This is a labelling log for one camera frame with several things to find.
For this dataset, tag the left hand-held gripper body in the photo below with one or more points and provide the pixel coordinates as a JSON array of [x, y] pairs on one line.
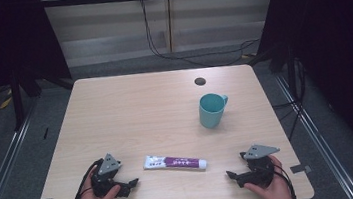
[[102, 183]]

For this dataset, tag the white and purple toothpaste tube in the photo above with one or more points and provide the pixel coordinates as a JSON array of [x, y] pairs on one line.
[[180, 162]]

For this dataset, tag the dark round table grommet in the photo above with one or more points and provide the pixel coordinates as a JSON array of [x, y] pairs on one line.
[[200, 81]]

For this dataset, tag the yellow floor tape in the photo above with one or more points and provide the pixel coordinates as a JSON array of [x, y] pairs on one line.
[[5, 103]]

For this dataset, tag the black metal stand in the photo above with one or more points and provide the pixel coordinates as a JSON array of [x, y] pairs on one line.
[[291, 73], [17, 104]]

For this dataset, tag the person's right hand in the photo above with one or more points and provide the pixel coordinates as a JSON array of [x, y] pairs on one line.
[[277, 192]]

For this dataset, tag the small black floor strip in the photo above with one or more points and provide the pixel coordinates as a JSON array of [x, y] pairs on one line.
[[45, 133]]

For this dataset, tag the teal plastic cup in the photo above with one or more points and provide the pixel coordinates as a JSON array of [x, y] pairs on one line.
[[211, 114]]

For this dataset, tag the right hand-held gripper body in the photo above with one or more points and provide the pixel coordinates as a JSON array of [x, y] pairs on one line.
[[261, 170]]

